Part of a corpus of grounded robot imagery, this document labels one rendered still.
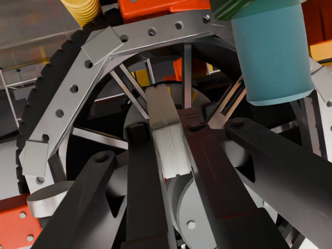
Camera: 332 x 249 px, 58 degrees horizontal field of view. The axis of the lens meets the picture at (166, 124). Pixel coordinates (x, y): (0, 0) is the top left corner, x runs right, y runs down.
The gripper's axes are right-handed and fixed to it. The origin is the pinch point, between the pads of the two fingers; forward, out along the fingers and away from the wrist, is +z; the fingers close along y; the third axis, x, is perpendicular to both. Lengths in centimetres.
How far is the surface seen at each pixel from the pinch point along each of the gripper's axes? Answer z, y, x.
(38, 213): 5.0, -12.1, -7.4
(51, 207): 5.0, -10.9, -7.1
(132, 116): 72, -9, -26
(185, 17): 32.8, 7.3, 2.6
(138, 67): 409, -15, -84
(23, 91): 406, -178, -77
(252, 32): 20.9, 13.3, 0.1
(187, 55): 41.6, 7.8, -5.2
